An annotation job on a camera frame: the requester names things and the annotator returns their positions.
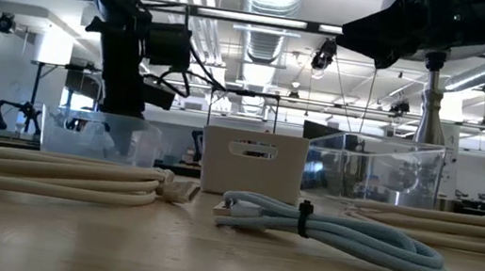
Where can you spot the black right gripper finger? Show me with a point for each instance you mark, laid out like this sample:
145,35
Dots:
380,33

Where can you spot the black background robot arm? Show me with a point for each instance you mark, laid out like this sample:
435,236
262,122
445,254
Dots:
29,111

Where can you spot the dark background monitor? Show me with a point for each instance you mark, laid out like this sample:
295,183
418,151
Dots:
319,131

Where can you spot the clear plastic bin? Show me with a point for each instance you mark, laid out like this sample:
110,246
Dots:
361,171

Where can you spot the white plastic bin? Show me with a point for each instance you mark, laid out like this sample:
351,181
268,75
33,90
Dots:
251,175

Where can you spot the black zip tie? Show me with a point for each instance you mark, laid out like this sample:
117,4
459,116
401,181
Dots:
304,220

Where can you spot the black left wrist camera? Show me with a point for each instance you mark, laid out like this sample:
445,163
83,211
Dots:
167,46

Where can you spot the black background table frame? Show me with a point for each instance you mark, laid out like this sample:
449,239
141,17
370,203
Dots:
35,87

